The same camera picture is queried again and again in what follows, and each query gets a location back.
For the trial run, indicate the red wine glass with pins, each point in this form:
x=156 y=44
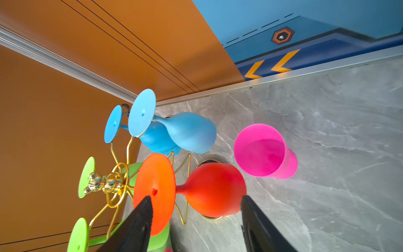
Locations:
x=212 y=189

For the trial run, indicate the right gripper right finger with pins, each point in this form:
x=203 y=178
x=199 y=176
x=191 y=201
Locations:
x=259 y=233

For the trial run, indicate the left blue wine glass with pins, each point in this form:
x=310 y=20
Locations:
x=156 y=138

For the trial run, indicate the green wine glass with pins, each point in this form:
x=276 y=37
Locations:
x=91 y=182
x=80 y=241

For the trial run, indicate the right light blue wine glass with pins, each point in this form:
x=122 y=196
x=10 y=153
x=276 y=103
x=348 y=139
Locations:
x=190 y=131

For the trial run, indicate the pink wine glass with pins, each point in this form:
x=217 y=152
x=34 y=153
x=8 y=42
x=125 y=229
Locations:
x=261 y=151

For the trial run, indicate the gold wine glass rack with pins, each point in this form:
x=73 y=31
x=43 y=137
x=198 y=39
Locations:
x=114 y=200

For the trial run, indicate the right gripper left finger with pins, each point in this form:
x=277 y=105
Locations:
x=134 y=234

